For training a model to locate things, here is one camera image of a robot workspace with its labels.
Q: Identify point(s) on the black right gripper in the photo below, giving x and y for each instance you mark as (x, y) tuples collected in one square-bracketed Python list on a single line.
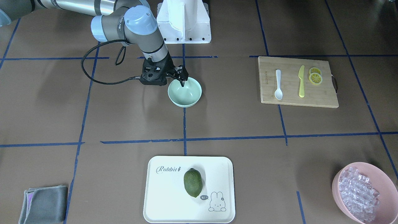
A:
[(169, 66)]

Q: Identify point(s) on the green bowl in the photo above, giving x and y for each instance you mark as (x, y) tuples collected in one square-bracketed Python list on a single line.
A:
[(187, 95)]

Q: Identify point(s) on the white plastic spoon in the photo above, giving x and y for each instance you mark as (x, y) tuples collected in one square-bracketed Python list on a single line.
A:
[(278, 92)]

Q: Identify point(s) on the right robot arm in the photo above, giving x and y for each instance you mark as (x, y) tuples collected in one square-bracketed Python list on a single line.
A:
[(125, 21)]

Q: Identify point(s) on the pink bowl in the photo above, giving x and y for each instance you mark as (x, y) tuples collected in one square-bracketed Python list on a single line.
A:
[(388, 209)]

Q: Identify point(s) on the green avocado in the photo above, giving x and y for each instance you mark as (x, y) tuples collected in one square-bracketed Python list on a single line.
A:
[(193, 182)]

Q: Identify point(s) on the yellow plastic knife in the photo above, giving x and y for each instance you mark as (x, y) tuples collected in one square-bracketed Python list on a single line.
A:
[(301, 77)]

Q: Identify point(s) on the white rabbit tray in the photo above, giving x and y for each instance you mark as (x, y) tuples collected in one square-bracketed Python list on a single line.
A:
[(166, 200)]

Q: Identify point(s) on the lower lemon slice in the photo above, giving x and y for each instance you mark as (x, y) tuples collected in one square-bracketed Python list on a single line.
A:
[(315, 78)]

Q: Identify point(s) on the bamboo cutting board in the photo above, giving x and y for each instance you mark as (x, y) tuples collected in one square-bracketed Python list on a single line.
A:
[(322, 95)]

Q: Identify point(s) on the grey folded cloth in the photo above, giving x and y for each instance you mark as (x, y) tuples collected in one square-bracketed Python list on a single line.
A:
[(44, 205)]

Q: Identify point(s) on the clear ice cubes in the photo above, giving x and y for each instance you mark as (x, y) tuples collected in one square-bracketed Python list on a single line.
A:
[(358, 195)]

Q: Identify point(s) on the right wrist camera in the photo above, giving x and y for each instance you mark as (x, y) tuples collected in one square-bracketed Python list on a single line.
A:
[(155, 78)]

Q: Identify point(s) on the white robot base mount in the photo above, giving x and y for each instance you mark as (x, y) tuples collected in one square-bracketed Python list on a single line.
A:
[(184, 21)]

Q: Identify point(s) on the metal cutting board handle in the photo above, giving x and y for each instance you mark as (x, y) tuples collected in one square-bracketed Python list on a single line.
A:
[(334, 82)]

